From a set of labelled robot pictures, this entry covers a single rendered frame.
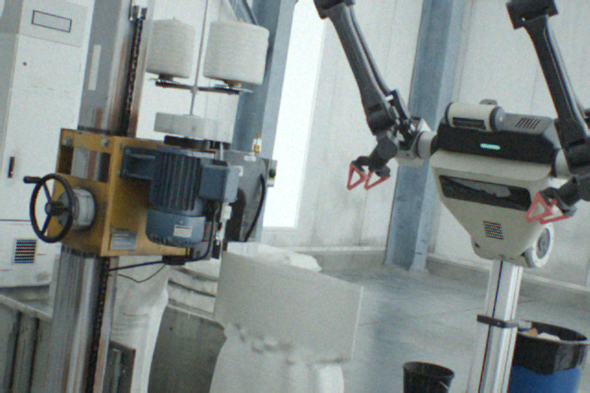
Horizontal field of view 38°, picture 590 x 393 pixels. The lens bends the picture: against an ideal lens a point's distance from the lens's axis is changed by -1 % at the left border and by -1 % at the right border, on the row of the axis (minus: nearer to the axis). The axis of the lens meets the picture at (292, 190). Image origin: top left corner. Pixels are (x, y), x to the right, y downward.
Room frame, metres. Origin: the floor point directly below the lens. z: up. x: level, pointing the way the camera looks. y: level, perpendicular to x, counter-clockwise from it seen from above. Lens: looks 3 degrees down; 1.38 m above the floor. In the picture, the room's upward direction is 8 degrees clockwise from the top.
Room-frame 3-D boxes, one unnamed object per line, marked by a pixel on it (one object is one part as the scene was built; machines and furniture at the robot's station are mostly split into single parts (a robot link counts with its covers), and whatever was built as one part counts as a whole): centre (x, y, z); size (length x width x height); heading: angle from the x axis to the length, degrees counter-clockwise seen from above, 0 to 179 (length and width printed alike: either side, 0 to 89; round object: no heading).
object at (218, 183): (2.21, 0.19, 1.25); 0.10 x 0.08 x 0.12; 167
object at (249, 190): (2.69, 0.28, 1.21); 0.30 x 0.25 x 0.30; 52
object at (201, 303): (5.48, 0.28, 0.32); 0.66 x 0.43 x 0.15; 144
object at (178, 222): (2.23, 0.29, 1.21); 0.15 x 0.15 x 0.25
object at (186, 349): (3.18, 0.47, 0.54); 1.05 x 0.02 x 0.41; 52
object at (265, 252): (6.12, 0.08, 0.56); 0.67 x 0.43 x 0.15; 52
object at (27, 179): (2.18, 0.60, 1.13); 0.18 x 0.11 x 0.18; 52
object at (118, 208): (2.40, 0.46, 1.18); 0.34 x 0.25 x 0.31; 142
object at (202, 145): (2.23, 0.29, 1.35); 0.12 x 0.12 x 0.04
